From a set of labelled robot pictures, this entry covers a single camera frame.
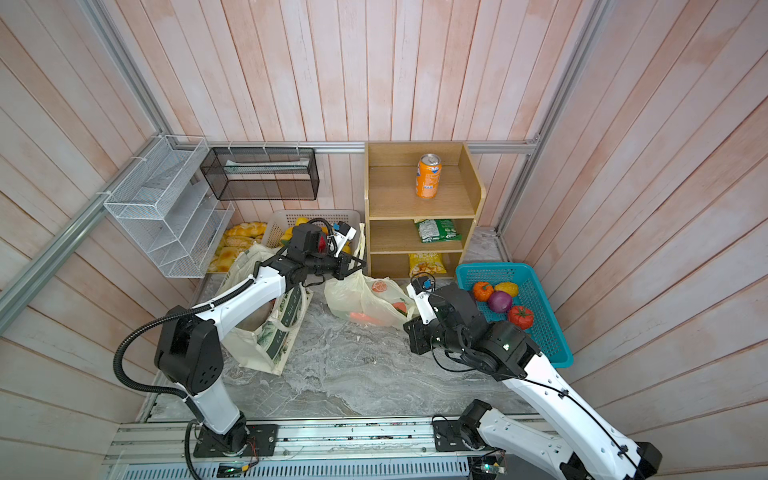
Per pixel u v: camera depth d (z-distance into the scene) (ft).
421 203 2.78
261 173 3.44
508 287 3.22
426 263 3.43
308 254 2.25
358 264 2.67
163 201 2.42
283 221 3.75
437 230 3.04
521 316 2.94
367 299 2.71
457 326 1.56
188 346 1.53
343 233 2.45
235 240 3.59
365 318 2.97
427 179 2.61
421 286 1.90
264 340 2.39
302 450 2.39
